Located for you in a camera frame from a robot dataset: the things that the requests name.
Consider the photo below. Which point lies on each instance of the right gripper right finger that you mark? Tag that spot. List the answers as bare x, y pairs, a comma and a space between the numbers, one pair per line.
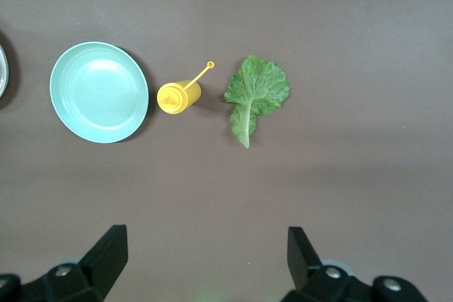
304, 266

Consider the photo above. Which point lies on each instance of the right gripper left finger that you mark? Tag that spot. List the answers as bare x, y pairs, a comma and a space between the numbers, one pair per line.
102, 263

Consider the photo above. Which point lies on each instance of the yellow mustard squeeze bottle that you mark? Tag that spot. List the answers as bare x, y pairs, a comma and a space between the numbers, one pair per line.
177, 98

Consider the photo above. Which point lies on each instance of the green lettuce leaf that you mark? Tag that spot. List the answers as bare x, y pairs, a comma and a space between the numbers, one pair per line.
258, 86

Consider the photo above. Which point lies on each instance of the mint green plate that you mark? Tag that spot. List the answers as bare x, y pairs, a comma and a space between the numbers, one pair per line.
99, 91

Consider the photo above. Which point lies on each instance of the beige plate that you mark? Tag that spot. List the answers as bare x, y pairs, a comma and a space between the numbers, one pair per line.
3, 68

